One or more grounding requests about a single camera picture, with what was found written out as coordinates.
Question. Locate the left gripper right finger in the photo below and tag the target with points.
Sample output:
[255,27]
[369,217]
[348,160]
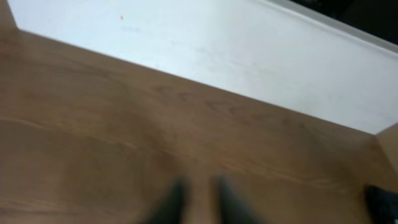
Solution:
[232,209]

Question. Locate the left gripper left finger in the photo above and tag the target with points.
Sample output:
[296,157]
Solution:
[170,211]

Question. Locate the black polo shirt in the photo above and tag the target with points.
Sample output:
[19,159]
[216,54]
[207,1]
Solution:
[381,204]

